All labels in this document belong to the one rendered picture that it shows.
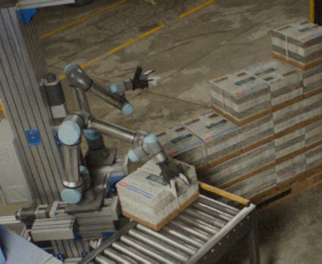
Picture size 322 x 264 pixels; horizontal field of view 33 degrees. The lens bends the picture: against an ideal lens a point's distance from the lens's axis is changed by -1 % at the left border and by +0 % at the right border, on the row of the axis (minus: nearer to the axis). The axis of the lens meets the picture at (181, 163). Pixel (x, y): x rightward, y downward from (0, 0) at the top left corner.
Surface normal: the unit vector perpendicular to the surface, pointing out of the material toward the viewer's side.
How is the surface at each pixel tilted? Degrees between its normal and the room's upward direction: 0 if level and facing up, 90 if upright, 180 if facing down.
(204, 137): 1
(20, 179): 90
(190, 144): 0
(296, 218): 0
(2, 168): 90
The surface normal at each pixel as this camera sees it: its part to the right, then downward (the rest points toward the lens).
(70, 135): -0.07, 0.43
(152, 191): -0.18, -0.80
